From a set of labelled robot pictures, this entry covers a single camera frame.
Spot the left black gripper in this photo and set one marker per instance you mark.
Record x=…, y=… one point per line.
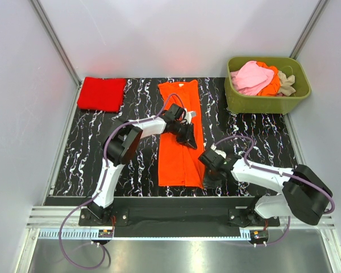
x=187, y=139

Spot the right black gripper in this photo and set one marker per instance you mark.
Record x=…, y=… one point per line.
x=209, y=182

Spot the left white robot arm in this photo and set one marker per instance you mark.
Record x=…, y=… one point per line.
x=121, y=144

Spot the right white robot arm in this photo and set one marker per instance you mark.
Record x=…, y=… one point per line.
x=299, y=191

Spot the olive green plastic bin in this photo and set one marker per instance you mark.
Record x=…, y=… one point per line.
x=239, y=103

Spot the black marble pattern mat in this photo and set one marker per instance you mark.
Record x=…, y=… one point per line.
x=81, y=161

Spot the pink t shirt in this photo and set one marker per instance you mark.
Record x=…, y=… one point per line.
x=251, y=78

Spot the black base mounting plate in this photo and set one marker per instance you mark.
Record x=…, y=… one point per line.
x=171, y=218

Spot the orange t shirt in bin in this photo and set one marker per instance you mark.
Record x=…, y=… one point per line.
x=271, y=90

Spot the folded red t shirt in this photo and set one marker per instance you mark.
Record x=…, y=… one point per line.
x=104, y=94

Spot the beige t shirt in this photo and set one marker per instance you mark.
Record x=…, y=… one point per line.
x=286, y=84

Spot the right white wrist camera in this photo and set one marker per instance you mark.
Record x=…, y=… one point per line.
x=217, y=151

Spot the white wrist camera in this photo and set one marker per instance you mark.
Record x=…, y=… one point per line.
x=217, y=151
x=188, y=116

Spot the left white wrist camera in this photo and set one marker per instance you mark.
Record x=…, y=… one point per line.
x=188, y=116

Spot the aluminium rail frame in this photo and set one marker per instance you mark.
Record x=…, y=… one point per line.
x=64, y=222

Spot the right aluminium corner post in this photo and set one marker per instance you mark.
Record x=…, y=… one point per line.
x=308, y=28

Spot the aluminium corner post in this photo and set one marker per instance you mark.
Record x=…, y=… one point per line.
x=308, y=28
x=51, y=33

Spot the left aluminium corner post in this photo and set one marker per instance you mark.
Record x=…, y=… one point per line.
x=51, y=33

